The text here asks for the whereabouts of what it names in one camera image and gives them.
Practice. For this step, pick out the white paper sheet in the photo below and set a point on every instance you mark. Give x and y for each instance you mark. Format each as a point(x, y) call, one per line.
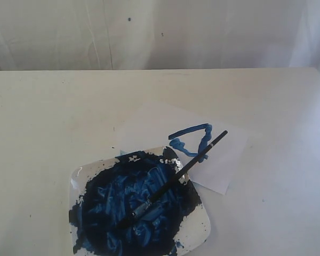
point(151, 124)

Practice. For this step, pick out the white backdrop cloth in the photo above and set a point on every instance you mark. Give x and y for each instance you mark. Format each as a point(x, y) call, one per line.
point(116, 35)

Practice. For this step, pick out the black paintbrush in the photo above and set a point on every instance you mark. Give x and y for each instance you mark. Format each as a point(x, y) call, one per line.
point(141, 210)

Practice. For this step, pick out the white square plate blue paint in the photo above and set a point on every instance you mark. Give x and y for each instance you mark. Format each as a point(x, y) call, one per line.
point(102, 193)

